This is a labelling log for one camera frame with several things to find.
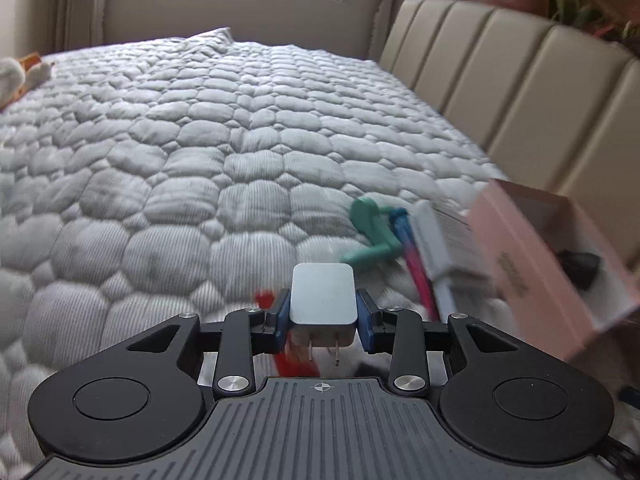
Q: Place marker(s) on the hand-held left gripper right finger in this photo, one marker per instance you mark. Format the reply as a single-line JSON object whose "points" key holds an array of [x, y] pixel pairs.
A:
{"points": [[364, 326]]}

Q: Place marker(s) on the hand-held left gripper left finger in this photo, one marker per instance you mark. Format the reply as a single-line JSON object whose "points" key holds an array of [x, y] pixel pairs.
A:
{"points": [[281, 321]]}

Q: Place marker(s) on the white charger plug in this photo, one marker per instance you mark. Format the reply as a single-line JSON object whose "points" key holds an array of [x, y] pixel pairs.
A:
{"points": [[324, 292]]}

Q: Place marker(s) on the pink and blue pen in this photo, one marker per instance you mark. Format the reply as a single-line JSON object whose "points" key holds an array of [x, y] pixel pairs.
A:
{"points": [[411, 255]]}

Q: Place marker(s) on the pink storage box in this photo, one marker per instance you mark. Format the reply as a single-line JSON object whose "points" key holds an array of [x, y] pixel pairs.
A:
{"points": [[525, 260]]}

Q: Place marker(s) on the red plastic item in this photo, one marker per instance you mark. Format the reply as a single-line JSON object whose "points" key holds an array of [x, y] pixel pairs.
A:
{"points": [[295, 363]]}

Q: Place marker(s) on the green plastic hook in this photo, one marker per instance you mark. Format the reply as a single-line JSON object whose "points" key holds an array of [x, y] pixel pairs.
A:
{"points": [[374, 230]]}

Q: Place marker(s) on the white cardboard box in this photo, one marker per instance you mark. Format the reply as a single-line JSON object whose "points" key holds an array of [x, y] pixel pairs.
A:
{"points": [[445, 245]]}

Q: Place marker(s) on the black item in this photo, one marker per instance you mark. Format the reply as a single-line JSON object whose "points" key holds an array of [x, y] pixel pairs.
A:
{"points": [[579, 265]]}

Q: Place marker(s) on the white and orange plush toy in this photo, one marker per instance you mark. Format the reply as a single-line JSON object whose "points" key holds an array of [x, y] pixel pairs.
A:
{"points": [[20, 77]]}

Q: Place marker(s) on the green potted plant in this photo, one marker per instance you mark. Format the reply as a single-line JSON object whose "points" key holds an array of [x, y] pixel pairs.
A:
{"points": [[575, 0]]}

